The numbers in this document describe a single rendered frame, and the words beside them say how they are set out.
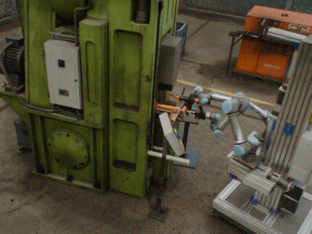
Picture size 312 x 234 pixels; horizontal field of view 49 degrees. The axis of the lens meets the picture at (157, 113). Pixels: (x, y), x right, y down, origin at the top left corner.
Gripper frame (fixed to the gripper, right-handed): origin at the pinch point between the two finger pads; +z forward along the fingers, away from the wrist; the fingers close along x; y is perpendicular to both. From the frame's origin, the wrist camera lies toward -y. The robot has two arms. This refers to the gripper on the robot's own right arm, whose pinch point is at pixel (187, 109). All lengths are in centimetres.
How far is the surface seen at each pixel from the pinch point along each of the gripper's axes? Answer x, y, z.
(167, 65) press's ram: -17, -55, 22
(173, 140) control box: -72, -9, -1
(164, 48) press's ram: -17, -72, 26
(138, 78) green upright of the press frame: -37, -47, 45
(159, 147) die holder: -13, 47, 25
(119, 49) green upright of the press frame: -36, -72, 64
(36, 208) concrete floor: -98, 98, 138
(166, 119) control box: -53, -18, 11
